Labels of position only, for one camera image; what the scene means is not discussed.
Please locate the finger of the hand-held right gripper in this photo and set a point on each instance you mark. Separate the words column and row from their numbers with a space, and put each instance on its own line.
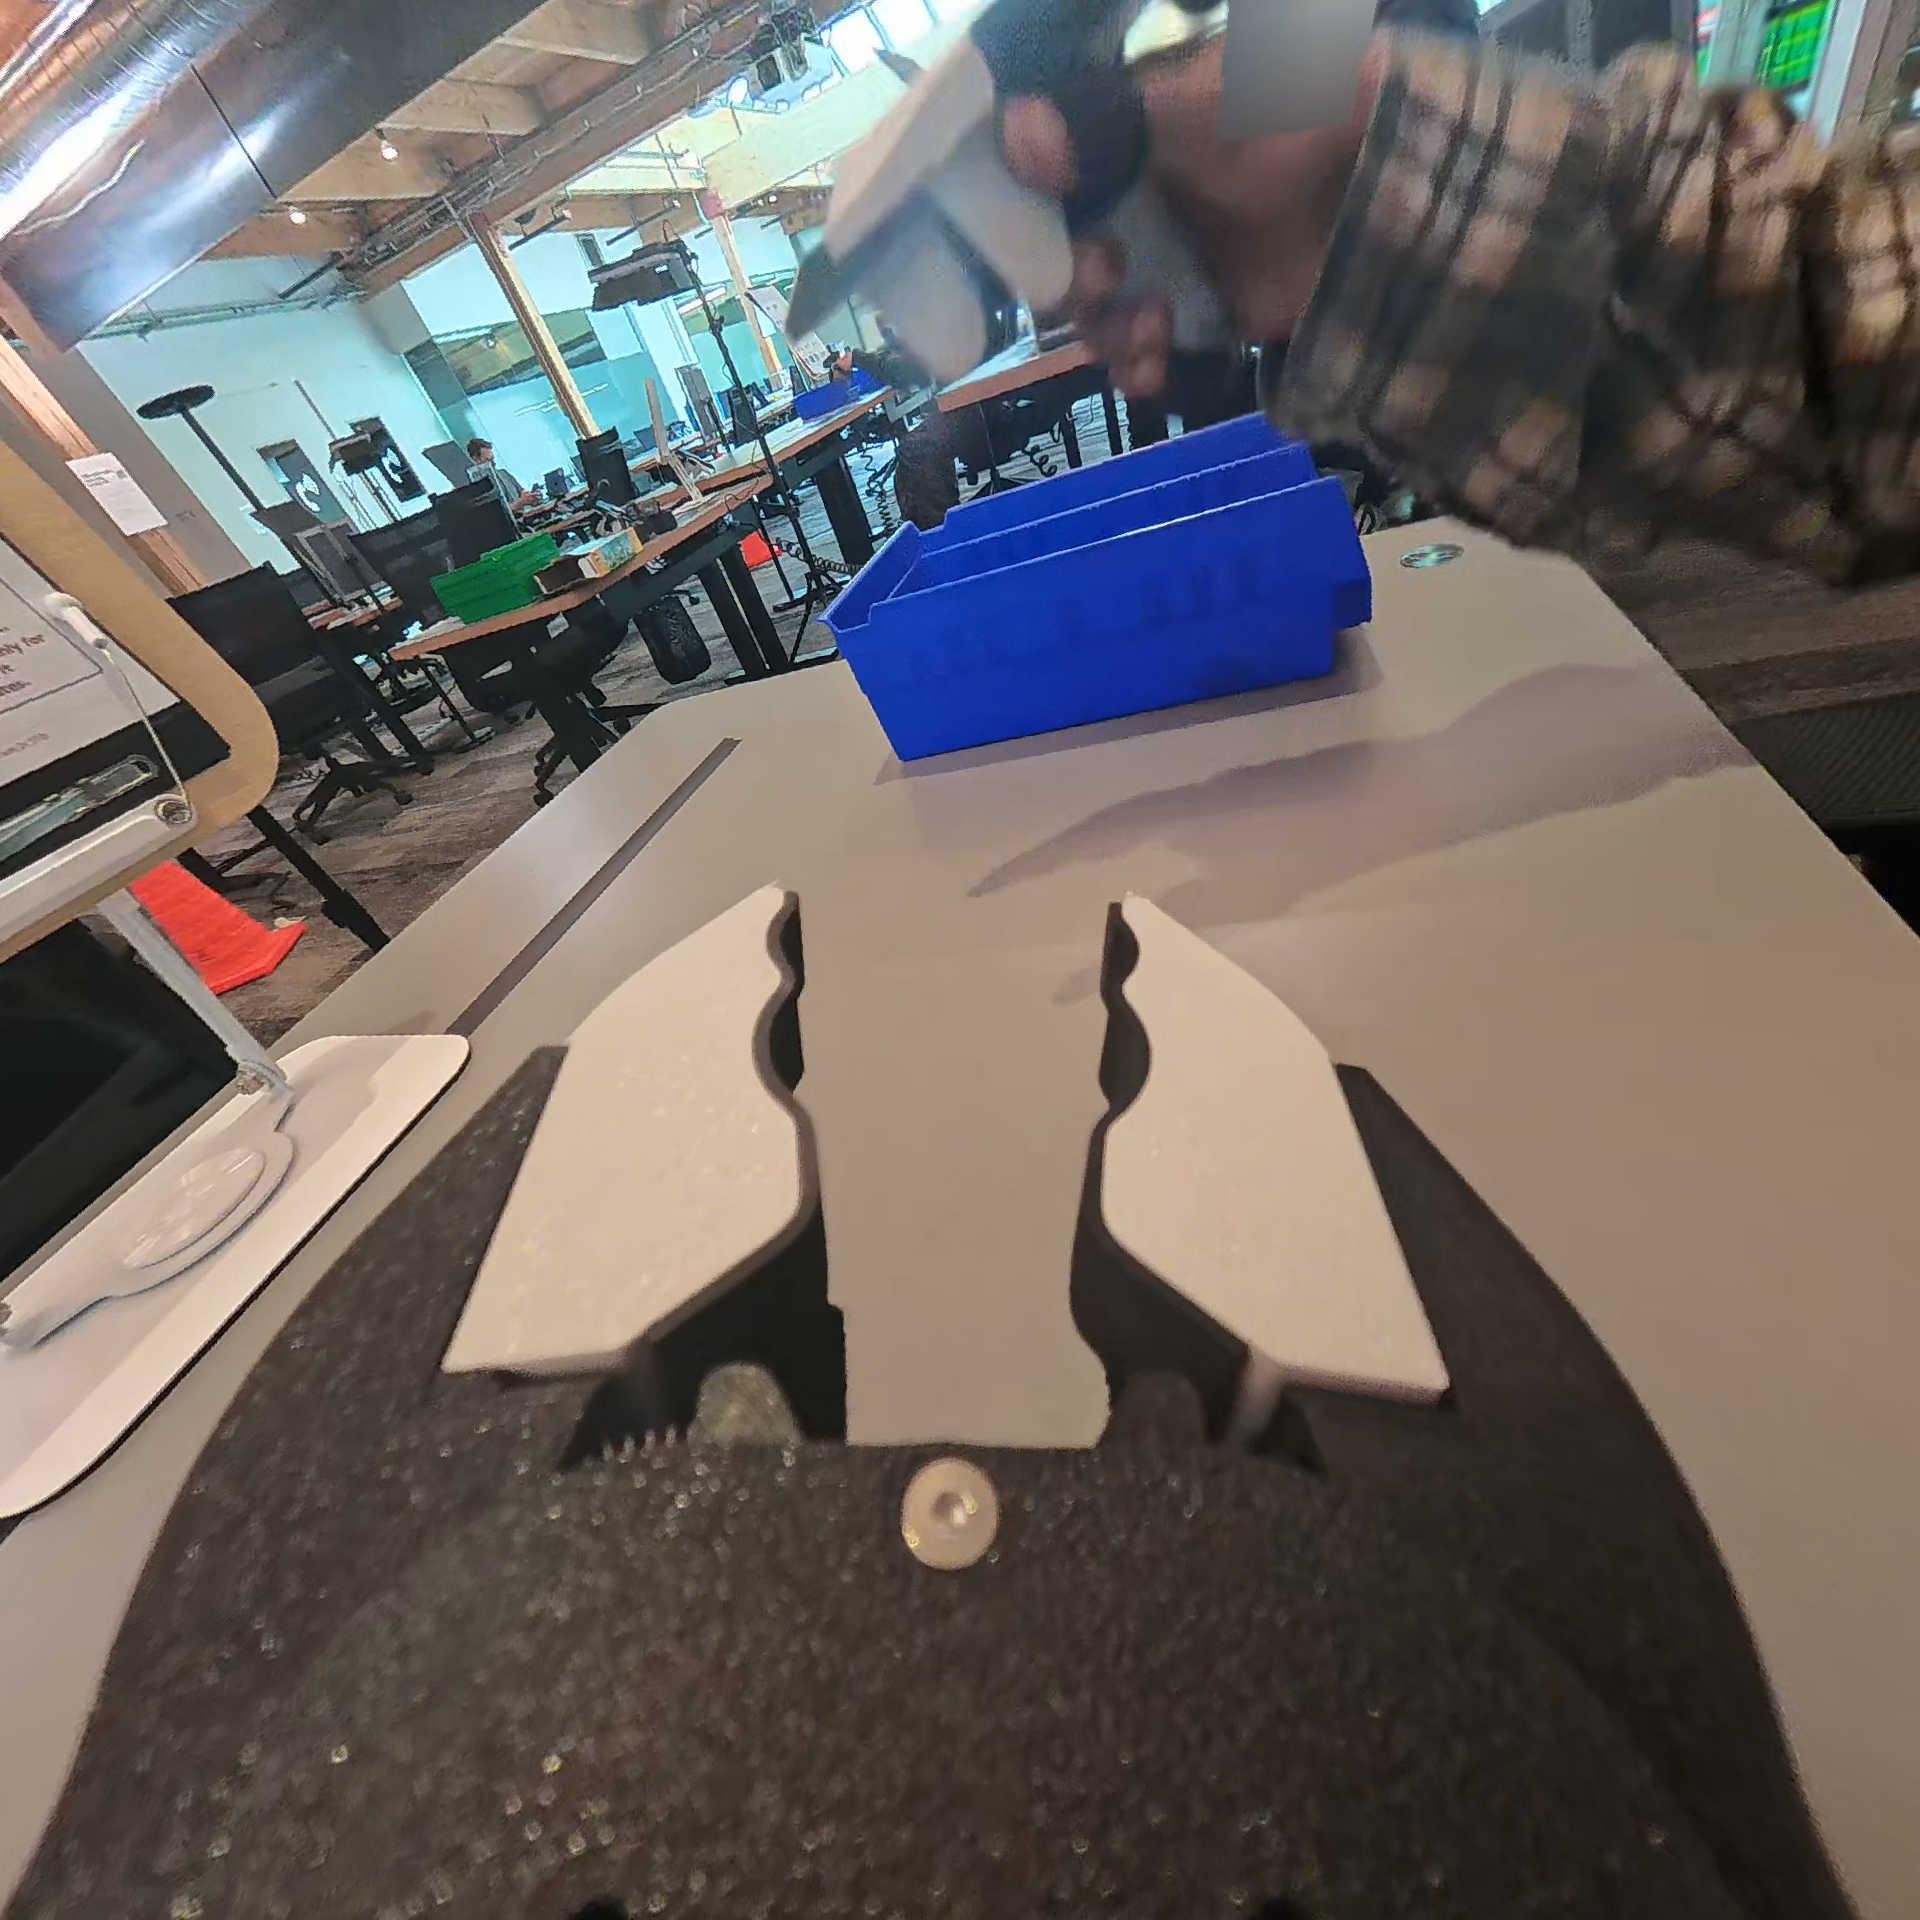
column 923, row 292
column 945, row 135

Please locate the round metal table grommet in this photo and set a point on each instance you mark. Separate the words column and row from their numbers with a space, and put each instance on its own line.
column 1429, row 557

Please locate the small printed cardboard box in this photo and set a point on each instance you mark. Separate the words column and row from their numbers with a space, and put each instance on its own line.
column 599, row 561

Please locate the orange floor marker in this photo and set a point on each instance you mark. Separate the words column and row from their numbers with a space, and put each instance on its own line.
column 210, row 928

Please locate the black bag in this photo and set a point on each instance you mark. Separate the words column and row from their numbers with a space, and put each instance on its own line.
column 673, row 636

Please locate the person's right hand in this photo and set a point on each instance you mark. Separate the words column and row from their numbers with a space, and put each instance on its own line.
column 1275, row 225

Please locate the green plastic bin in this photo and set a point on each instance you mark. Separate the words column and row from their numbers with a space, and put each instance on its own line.
column 489, row 583

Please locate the dark rectangular ceiling duct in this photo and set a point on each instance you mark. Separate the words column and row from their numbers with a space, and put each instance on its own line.
column 180, row 211

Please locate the black monitor screen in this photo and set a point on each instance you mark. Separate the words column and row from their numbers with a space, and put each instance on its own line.
column 91, row 1079

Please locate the black swivel office chair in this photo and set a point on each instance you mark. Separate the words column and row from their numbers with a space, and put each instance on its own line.
column 299, row 674

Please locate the spiral metal ceiling duct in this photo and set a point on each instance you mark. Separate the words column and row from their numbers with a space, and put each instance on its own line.
column 149, row 58

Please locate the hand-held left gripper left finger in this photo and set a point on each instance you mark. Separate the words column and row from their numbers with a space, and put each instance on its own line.
column 628, row 1187

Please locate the black tripod stand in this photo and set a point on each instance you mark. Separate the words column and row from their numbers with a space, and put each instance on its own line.
column 736, row 391

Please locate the blue plastic bin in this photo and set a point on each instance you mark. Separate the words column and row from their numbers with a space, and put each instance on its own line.
column 1109, row 629

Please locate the wooden top office desk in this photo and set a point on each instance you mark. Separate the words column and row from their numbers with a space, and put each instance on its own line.
column 1018, row 367
column 660, row 546

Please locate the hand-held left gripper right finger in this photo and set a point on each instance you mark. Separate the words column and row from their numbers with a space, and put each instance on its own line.
column 1259, row 1215

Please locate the black office chair seat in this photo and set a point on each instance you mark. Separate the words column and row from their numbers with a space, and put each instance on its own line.
column 1843, row 765

